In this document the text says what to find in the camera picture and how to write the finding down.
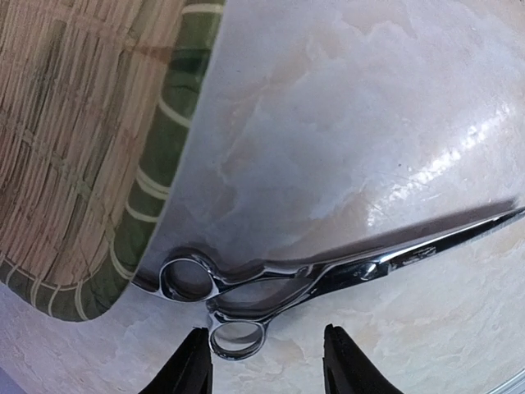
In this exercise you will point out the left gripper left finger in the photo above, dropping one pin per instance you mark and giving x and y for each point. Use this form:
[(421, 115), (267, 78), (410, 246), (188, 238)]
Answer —
[(188, 371)]

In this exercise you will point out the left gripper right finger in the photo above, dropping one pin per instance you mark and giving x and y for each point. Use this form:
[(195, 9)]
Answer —
[(347, 369)]

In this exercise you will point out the silver scissors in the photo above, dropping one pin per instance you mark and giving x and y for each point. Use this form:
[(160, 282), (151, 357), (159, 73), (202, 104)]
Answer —
[(238, 331)]

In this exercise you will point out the woven bamboo tray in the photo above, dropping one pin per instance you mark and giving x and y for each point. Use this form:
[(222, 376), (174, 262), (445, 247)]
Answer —
[(97, 99)]

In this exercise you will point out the front aluminium rail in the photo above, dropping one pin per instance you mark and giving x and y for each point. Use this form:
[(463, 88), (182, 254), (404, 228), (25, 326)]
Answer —
[(516, 385)]

